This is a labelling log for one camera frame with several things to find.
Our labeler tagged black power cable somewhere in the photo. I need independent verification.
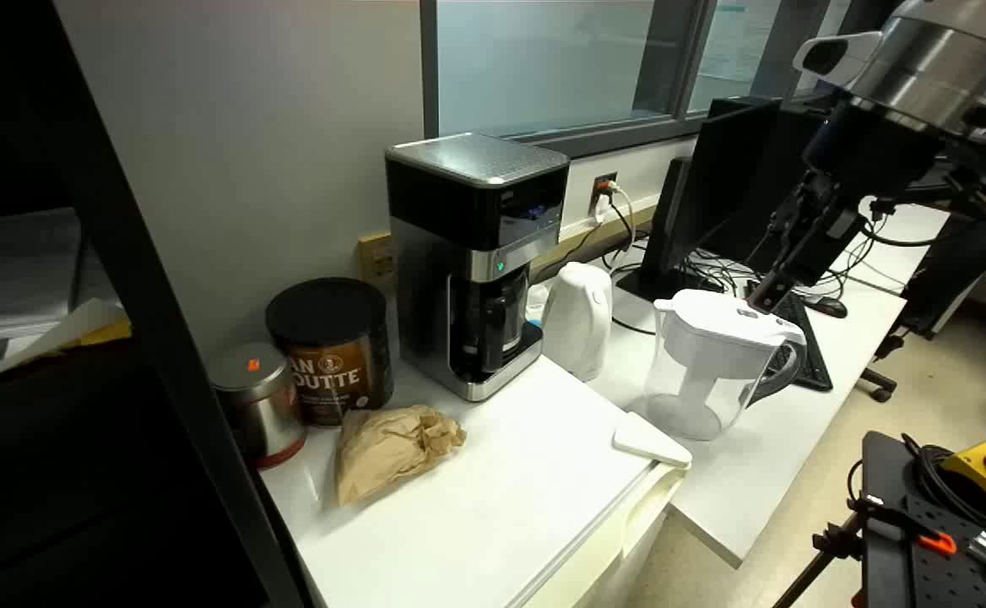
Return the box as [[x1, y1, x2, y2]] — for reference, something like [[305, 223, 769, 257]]
[[597, 183, 641, 277]]

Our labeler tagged black computer monitor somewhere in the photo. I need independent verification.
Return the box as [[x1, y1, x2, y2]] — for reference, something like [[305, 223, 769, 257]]
[[631, 98, 826, 302]]

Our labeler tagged glass carafe black handle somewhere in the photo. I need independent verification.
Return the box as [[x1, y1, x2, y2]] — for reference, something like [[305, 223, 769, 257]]
[[453, 268, 537, 385]]

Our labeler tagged beige wall box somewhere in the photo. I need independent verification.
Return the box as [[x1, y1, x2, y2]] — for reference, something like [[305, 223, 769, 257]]
[[354, 230, 398, 283]]

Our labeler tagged crumpled brown paper bag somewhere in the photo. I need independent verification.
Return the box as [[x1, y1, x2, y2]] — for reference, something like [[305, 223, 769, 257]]
[[332, 402, 469, 509]]

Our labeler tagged brown Van Houtte coffee can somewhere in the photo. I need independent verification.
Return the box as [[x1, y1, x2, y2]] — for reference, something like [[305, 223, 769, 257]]
[[264, 277, 398, 428]]

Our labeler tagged black silver drip coffeemaker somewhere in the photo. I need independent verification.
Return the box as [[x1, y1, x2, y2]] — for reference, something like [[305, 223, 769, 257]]
[[382, 128, 575, 406]]

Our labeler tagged black perforated board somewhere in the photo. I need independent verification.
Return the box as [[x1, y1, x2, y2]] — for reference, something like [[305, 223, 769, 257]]
[[857, 428, 986, 608]]

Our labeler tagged white water filter pitcher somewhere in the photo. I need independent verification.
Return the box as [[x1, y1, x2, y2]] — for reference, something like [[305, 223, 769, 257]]
[[649, 287, 812, 446]]

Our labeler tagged white electric kettle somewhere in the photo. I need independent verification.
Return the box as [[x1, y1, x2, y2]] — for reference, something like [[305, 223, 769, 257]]
[[539, 261, 619, 385]]

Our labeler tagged beige wall cable raceway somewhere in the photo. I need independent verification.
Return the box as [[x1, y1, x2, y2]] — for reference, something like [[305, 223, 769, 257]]
[[529, 200, 675, 283]]

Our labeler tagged white wall power outlet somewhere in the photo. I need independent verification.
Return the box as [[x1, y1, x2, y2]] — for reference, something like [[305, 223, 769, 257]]
[[587, 168, 622, 215]]

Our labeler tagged white folded napkin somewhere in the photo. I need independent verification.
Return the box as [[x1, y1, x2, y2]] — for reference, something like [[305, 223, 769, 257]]
[[607, 408, 697, 469]]

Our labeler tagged silver red illy can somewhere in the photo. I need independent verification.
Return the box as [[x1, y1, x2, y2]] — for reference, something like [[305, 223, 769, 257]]
[[205, 342, 312, 469]]

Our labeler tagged black shelf frame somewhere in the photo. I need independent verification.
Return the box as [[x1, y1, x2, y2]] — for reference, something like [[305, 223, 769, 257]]
[[46, 0, 317, 608]]

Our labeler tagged black tripod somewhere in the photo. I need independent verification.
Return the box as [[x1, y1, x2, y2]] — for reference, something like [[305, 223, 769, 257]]
[[774, 509, 873, 608]]

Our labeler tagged white cabinet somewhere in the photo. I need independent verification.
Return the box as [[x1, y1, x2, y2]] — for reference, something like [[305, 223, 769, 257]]
[[260, 355, 699, 608]]

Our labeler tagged black office chair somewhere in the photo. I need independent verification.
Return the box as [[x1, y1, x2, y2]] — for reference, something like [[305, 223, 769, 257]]
[[857, 213, 986, 406]]

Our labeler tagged stack of papers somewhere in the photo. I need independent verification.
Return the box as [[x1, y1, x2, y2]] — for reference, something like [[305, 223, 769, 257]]
[[0, 205, 134, 391]]

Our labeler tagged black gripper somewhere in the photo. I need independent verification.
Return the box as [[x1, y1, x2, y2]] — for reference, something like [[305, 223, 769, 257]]
[[744, 167, 866, 319]]

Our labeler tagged black computer mouse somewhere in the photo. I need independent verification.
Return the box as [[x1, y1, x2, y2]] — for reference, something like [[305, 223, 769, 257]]
[[806, 293, 853, 322]]

